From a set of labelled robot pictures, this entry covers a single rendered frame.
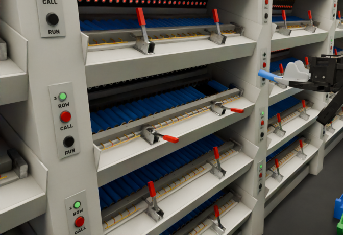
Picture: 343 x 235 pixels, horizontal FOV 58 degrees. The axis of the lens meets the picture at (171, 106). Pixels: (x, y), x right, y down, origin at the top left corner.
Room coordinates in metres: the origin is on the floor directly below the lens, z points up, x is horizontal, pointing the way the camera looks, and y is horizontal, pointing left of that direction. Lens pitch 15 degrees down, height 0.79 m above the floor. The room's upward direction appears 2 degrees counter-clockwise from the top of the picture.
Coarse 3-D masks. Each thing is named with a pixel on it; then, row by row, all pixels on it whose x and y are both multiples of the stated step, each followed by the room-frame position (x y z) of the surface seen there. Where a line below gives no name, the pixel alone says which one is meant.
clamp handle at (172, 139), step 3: (153, 129) 0.64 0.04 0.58; (153, 132) 0.64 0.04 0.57; (156, 135) 0.63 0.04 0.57; (159, 135) 0.63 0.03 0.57; (162, 135) 0.62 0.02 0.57; (165, 135) 0.62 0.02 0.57; (168, 135) 0.62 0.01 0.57; (165, 138) 0.61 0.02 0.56; (168, 138) 0.60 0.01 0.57; (171, 138) 0.60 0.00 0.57; (174, 138) 0.60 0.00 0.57; (177, 138) 0.60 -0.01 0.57; (168, 141) 0.60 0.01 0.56; (171, 141) 0.60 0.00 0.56; (174, 141) 0.59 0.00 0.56; (177, 141) 0.60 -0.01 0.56
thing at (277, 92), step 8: (288, 48) 1.55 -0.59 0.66; (272, 56) 1.42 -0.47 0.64; (280, 56) 1.48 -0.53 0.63; (288, 56) 1.52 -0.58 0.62; (296, 56) 1.57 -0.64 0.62; (304, 56) 1.54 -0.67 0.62; (272, 64) 1.35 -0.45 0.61; (280, 64) 1.16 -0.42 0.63; (304, 64) 1.44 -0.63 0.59; (272, 72) 1.24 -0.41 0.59; (280, 72) 1.16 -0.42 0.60; (272, 88) 1.02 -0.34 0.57; (280, 88) 1.14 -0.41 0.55; (288, 88) 1.16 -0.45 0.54; (296, 88) 1.23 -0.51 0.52; (272, 96) 1.05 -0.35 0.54; (280, 96) 1.12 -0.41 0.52; (288, 96) 1.19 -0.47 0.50; (272, 104) 1.09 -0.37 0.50
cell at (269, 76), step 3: (261, 69) 0.85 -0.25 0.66; (258, 72) 0.85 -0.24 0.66; (261, 72) 0.84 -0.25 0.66; (264, 72) 0.84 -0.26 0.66; (267, 72) 0.84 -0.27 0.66; (258, 75) 0.85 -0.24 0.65; (261, 75) 0.84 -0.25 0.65; (264, 75) 0.83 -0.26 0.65; (267, 75) 0.83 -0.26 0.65; (270, 75) 0.82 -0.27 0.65; (273, 75) 0.82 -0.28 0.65; (276, 75) 0.82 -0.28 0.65; (267, 78) 0.83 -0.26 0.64; (270, 78) 0.82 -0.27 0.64; (273, 78) 0.82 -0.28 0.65
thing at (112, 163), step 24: (192, 72) 0.99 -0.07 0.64; (216, 72) 1.06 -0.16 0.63; (96, 96) 0.73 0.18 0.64; (240, 96) 0.98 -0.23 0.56; (192, 120) 0.77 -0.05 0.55; (216, 120) 0.80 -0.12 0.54; (120, 144) 0.61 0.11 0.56; (144, 144) 0.63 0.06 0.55; (168, 144) 0.67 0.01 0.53; (96, 168) 0.52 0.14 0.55; (120, 168) 0.57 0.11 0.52
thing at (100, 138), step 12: (216, 96) 0.89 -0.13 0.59; (228, 96) 0.93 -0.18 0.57; (180, 108) 0.77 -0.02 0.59; (192, 108) 0.80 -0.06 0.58; (144, 120) 0.68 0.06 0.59; (156, 120) 0.70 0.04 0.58; (168, 120) 0.74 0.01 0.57; (180, 120) 0.74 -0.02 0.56; (108, 132) 0.61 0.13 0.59; (120, 132) 0.62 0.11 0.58; (132, 132) 0.64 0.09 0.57; (96, 144) 0.58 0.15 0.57
